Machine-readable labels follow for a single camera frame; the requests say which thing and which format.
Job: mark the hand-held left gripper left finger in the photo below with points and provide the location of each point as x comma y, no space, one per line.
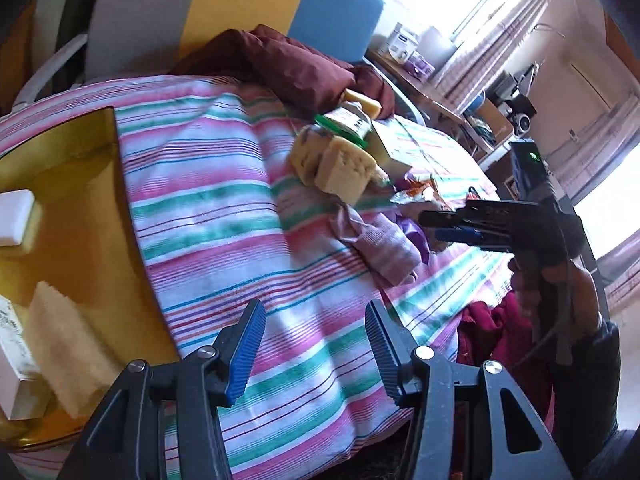
245,352

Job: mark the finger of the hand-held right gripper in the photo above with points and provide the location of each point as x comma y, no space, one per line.
457,236
440,217

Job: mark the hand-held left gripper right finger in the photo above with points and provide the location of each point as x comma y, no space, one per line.
386,355

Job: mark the orange white snack bag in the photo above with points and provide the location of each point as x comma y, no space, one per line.
417,191

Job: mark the pink striped cloth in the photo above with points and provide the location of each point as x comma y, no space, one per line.
385,250

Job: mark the green label cracker packet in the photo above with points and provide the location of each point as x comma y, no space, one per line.
350,119

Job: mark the yellow packet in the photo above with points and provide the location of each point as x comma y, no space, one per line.
367,102

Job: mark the beige sponge cloth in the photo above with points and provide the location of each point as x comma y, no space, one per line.
65,345

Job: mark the golden box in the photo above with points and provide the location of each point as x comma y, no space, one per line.
100,240

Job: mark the white printed box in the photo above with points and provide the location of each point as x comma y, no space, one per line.
15,360

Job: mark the small white box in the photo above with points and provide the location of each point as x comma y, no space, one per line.
15,217

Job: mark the person's right forearm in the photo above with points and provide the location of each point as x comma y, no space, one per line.
590,390

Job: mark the person's right hand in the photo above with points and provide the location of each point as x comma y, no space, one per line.
585,300

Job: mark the small black speaker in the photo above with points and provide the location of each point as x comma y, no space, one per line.
522,125

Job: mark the red cloth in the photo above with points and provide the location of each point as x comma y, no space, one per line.
492,330

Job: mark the cardboard box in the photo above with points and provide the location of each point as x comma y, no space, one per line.
492,122

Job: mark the striped blanket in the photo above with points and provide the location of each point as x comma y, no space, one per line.
210,240

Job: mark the wooden desk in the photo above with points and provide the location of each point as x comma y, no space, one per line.
430,92

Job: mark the purple box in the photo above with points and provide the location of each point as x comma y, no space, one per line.
421,66

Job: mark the pink curtain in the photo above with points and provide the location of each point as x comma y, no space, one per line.
480,60

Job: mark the white bucket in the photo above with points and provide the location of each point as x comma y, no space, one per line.
437,47

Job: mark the white carton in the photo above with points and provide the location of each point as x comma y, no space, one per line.
402,42

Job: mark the maroon pillow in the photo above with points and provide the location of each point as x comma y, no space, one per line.
295,65

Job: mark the gray yellow blue chair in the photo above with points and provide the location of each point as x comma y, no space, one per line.
150,10

